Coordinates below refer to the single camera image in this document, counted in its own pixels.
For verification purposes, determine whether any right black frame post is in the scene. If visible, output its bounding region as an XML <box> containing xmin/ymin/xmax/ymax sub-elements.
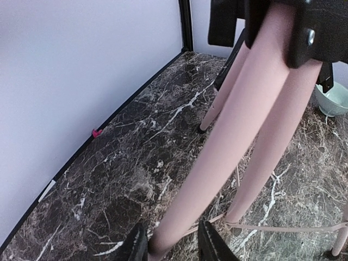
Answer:
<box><xmin>178</xmin><ymin>0</ymin><xmax>194</xmax><ymax>52</ymax></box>

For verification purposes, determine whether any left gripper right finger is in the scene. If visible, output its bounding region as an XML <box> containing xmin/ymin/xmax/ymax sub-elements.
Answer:
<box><xmin>198</xmin><ymin>220</ymin><xmax>239</xmax><ymax>261</ymax></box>

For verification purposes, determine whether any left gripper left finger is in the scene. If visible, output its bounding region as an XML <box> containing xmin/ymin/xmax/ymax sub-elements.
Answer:
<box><xmin>127</xmin><ymin>223</ymin><xmax>148</xmax><ymax>261</ymax></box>

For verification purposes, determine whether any pink music stand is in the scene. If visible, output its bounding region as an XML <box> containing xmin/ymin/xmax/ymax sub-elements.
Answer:
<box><xmin>148</xmin><ymin>1</ymin><xmax>347</xmax><ymax>260</ymax></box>

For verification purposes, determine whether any pale green bowl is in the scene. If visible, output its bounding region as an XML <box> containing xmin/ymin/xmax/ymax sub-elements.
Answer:
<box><xmin>315</xmin><ymin>82</ymin><xmax>347</xmax><ymax>117</ymax></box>

